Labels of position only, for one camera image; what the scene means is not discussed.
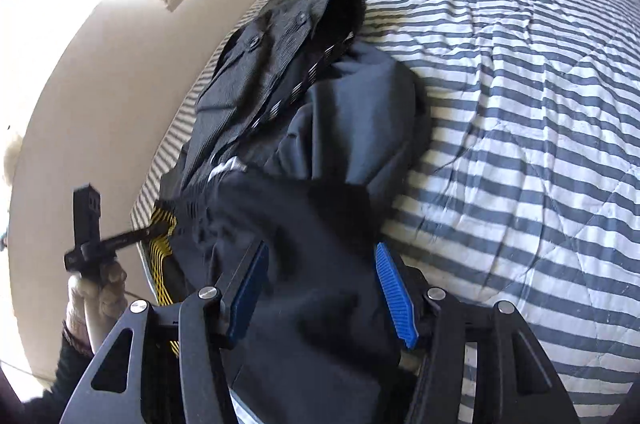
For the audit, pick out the dark navy garment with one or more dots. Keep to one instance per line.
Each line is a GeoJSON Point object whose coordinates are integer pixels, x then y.
{"type": "Point", "coordinates": [315, 189]}

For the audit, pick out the grey checked button shirt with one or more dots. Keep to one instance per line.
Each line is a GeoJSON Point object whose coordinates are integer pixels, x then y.
{"type": "Point", "coordinates": [253, 62]}

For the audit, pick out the gloved left hand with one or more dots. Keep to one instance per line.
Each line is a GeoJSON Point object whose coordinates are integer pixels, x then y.
{"type": "Point", "coordinates": [94, 306]}

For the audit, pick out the black yellow sport shorts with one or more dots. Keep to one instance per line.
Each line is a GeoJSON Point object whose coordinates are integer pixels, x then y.
{"type": "Point", "coordinates": [159, 250]}

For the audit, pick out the blue white striped bedspread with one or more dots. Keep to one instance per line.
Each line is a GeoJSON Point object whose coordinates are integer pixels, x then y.
{"type": "Point", "coordinates": [530, 191]}

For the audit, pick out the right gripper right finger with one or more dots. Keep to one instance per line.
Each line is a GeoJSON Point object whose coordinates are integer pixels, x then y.
{"type": "Point", "coordinates": [515, 381]}

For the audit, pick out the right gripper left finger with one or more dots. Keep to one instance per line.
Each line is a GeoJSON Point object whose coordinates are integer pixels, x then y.
{"type": "Point", "coordinates": [164, 364]}

